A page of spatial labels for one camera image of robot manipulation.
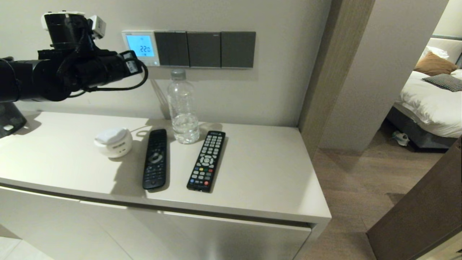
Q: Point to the white pillow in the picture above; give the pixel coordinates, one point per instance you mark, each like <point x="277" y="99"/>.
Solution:
<point x="457" y="74"/>
<point x="435" y="52"/>

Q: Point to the white sideboard cabinet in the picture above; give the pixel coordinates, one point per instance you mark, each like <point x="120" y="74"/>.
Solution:
<point x="260" y="169"/>

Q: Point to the wide white cabinet door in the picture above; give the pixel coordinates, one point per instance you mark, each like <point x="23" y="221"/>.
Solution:
<point x="223" y="242"/>

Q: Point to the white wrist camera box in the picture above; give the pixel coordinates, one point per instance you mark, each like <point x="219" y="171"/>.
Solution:
<point x="98" y="26"/>

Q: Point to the white thermostat with blue screen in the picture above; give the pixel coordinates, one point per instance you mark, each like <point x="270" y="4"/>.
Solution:
<point x="142" y="45"/>

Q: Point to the brown pillow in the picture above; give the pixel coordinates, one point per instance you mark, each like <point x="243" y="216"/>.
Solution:
<point x="435" y="65"/>

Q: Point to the grey single switch plate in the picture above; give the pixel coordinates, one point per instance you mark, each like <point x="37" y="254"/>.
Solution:
<point x="238" y="50"/>
<point x="204" y="50"/>

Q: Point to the wood grain door frame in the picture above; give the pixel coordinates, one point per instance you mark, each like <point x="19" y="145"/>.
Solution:
<point x="332" y="72"/>

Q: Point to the bed with white duvet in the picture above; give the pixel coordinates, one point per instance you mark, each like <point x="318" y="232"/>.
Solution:
<point x="429" y="108"/>

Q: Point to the clear plastic water bottle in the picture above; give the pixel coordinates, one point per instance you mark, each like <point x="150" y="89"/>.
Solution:
<point x="183" y="108"/>

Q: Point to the checkered pillow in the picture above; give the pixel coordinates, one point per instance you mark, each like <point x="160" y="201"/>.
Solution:
<point x="445" y="82"/>

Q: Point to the black remote with coloured buttons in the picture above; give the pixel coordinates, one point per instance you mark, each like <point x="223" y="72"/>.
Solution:
<point x="206" y="162"/>

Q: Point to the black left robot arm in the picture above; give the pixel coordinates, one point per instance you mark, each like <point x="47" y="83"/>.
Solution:
<point x="36" y="79"/>

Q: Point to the grey upholstered headboard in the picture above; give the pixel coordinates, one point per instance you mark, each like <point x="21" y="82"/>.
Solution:
<point x="451" y="45"/>

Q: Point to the grey three-rocker switch plate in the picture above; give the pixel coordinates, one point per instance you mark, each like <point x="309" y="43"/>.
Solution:
<point x="171" y="48"/>

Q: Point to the pale slipper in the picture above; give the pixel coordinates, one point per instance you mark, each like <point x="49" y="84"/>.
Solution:
<point x="401" y="138"/>

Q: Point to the black slanted stand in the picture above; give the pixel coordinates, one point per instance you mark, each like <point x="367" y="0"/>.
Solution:
<point x="9" y="119"/>

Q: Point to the plain black remote control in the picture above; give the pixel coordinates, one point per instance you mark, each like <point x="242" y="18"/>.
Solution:
<point x="155" y="162"/>

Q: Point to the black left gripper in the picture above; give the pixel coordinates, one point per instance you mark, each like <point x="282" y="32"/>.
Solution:
<point x="108" y="68"/>

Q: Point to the dark brown wooden door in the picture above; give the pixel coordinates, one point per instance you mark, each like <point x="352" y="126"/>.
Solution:
<point x="422" y="209"/>

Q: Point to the white round device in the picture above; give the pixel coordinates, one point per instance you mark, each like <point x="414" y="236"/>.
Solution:
<point x="113" y="142"/>

